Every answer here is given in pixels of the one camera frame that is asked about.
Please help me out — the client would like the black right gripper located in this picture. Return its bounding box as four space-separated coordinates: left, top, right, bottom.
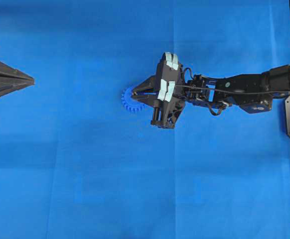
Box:
132 52 184 129

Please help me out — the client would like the small blue shaft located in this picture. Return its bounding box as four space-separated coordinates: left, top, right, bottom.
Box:
134 92 157 96

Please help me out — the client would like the small blue gear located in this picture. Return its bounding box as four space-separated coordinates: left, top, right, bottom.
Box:
121 86 145 114

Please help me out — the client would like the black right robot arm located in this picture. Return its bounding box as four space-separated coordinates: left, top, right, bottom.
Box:
131 52 290 129

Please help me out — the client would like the blue table mat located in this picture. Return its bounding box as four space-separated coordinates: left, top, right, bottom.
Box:
0 0 290 239

